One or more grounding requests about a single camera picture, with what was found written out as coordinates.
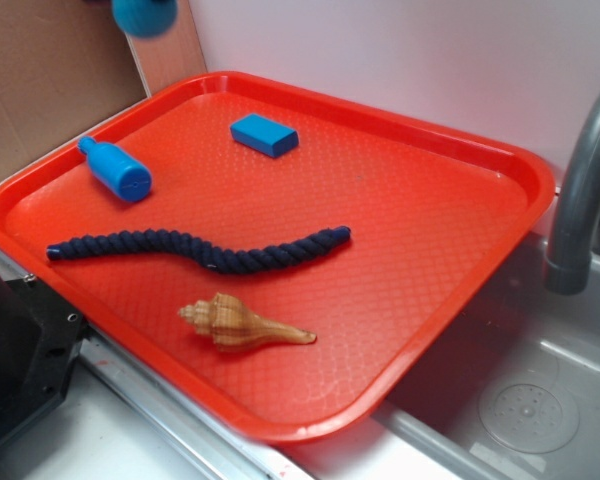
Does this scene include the blue dimpled ball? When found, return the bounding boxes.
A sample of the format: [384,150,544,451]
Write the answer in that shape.
[111,0,178,39]

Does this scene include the red plastic tray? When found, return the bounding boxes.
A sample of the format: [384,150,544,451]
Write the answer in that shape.
[0,72,555,444]

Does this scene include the tan conch seashell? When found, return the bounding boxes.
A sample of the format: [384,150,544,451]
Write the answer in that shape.
[178,293,317,353]

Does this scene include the blue rectangular block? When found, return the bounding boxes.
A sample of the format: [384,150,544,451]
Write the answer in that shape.
[229,113,299,158]

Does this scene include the blue plastic bottle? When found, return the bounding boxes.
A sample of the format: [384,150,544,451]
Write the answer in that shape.
[77,136,152,202]

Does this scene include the grey faucet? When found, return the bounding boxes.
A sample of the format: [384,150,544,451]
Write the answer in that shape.
[543,94,600,295]

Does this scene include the grey sink basin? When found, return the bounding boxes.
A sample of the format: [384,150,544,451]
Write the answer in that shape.
[375,236,600,479]

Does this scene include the brown cardboard panel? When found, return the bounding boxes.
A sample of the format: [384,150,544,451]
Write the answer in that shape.
[0,1,206,183]

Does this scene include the dark blue twisted rope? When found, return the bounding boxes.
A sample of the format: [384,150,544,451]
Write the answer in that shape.
[46,225,352,276]

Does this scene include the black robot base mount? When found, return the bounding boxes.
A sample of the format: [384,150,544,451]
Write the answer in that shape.
[0,276,86,448]

